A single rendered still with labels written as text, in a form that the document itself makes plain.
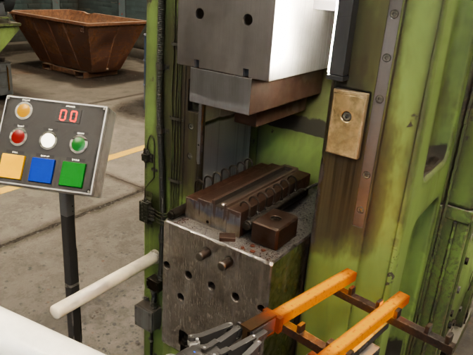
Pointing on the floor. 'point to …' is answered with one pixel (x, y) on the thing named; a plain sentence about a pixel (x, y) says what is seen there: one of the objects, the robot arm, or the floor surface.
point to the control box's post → (70, 260)
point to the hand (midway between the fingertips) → (258, 327)
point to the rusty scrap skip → (79, 39)
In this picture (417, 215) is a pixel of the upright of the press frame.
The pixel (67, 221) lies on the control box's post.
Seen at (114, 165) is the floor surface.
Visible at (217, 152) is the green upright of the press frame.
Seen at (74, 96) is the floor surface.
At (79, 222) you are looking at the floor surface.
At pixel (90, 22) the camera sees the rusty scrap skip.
